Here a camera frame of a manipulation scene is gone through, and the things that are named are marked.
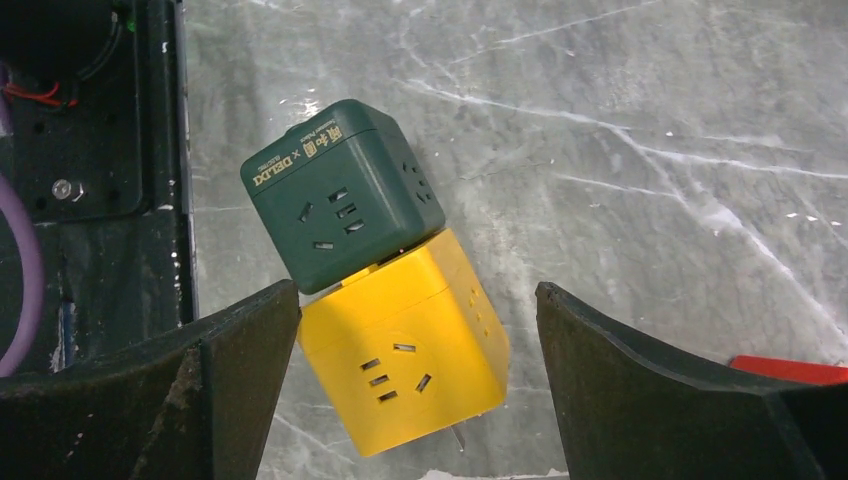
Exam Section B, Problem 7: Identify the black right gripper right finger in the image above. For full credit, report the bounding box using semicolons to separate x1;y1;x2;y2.
536;282;847;479

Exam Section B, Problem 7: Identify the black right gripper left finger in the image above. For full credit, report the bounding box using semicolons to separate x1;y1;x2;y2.
1;280;301;479

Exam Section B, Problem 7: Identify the red cube socket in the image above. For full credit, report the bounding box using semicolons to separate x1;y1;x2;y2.
729;355;847;385

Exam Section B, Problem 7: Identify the yellow cube socket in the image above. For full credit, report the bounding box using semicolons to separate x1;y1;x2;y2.
297;229;510;457

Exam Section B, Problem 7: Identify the green cube socket lion print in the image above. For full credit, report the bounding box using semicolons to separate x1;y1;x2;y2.
240;99;446;295

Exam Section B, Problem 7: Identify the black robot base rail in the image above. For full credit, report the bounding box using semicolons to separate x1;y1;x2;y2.
1;1;197;374

